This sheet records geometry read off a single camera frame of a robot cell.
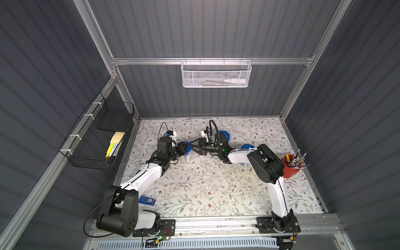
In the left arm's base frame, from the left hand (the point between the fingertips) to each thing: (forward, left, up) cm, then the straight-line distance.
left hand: (190, 148), depth 86 cm
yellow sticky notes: (-6, +35, +13) cm, 38 cm away
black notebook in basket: (+8, +39, +14) cm, 42 cm away
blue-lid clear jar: (0, +1, 0) cm, 1 cm away
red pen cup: (-11, -52, +3) cm, 53 cm away
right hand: (+1, 0, +1) cm, 2 cm away
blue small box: (-24, +23, -11) cm, 35 cm away
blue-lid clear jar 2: (+11, -21, 0) cm, 24 cm away
